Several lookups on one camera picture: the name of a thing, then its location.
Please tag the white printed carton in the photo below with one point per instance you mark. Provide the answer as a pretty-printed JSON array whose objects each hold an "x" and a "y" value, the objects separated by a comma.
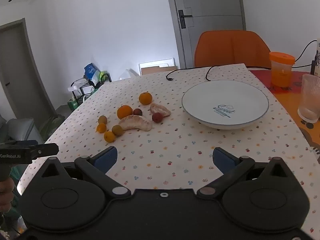
[{"x": 318, "y": 57}]

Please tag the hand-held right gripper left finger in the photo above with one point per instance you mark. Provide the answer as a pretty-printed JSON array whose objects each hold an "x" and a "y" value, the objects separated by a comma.
[{"x": 107, "y": 156}]

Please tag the grey door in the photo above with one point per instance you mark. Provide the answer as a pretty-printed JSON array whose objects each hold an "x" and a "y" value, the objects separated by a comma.
[
  {"x": 15, "y": 67},
  {"x": 212, "y": 2}
]

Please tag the dull yellow kumquat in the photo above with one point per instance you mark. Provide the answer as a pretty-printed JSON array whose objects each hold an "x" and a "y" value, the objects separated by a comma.
[{"x": 102, "y": 119}]

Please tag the orange lidded cup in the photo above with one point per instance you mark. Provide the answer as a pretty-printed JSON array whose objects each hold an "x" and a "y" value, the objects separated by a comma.
[{"x": 281, "y": 75}]

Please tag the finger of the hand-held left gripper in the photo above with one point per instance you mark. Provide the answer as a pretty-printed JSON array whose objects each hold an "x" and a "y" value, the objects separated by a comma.
[{"x": 46, "y": 150}]

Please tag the white board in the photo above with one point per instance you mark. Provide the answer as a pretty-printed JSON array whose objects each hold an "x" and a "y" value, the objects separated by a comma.
[{"x": 156, "y": 62}]

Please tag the orange printed table cover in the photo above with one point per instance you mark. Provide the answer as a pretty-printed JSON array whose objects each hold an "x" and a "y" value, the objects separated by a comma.
[{"x": 287, "y": 97}]

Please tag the person's left hand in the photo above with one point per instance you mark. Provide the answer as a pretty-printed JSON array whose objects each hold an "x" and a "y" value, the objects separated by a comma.
[{"x": 6, "y": 192}]

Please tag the red plum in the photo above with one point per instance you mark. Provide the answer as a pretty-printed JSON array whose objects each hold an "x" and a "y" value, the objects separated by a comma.
[{"x": 157, "y": 117}]

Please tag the orange chair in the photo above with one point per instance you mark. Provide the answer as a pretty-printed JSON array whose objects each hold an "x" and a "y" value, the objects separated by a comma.
[{"x": 230, "y": 47}]

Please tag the large pomelo segment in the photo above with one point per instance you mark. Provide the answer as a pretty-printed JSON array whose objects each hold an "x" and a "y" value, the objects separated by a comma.
[{"x": 136, "y": 123}]

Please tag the white plate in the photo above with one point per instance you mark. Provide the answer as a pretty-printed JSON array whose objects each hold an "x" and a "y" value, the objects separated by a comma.
[{"x": 225, "y": 97}]

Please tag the green yellow packet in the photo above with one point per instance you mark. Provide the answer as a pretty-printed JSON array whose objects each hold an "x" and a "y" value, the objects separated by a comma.
[{"x": 103, "y": 76}]

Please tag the pinkish food packet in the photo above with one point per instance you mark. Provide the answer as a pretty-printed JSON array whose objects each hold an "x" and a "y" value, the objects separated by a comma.
[{"x": 160, "y": 109}]

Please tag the black metal rack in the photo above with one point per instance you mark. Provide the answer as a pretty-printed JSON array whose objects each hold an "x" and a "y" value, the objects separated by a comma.
[{"x": 82, "y": 90}]

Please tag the yellow-green round fruit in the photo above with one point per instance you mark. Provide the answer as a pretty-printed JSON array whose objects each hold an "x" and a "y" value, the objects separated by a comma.
[{"x": 117, "y": 130}]

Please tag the blue plastic bag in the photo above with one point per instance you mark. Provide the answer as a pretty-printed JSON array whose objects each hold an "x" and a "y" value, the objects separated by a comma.
[{"x": 91, "y": 71}]

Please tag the grey cushion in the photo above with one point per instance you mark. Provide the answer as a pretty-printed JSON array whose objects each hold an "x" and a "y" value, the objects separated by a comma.
[{"x": 18, "y": 130}]

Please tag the dark purple plum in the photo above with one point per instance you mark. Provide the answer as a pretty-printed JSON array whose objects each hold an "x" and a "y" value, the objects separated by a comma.
[{"x": 137, "y": 112}]

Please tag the green patterned cloth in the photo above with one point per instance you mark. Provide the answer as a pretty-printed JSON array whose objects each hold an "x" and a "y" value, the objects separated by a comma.
[{"x": 51, "y": 127}]

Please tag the green box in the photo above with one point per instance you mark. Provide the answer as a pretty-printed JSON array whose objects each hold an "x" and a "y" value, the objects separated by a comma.
[{"x": 73, "y": 104}]

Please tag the cardboard sheet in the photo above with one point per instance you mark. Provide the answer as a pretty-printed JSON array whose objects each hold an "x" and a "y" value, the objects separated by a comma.
[{"x": 157, "y": 70}]

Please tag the orange kumquat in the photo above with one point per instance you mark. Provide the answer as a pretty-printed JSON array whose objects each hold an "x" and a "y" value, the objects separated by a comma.
[
  {"x": 109, "y": 136},
  {"x": 101, "y": 128}
]

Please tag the orange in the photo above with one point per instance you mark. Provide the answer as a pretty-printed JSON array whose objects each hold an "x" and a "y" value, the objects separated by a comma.
[
  {"x": 145, "y": 98},
  {"x": 124, "y": 112}
]

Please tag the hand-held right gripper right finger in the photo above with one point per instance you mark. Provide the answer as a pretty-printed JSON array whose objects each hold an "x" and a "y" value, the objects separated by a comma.
[{"x": 223, "y": 158}]

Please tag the black charger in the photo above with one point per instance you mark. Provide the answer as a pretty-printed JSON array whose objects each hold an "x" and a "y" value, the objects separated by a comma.
[{"x": 313, "y": 67}]

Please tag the ribbed clear glass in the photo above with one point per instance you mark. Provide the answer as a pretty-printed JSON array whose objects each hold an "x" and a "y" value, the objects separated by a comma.
[{"x": 310, "y": 97}]

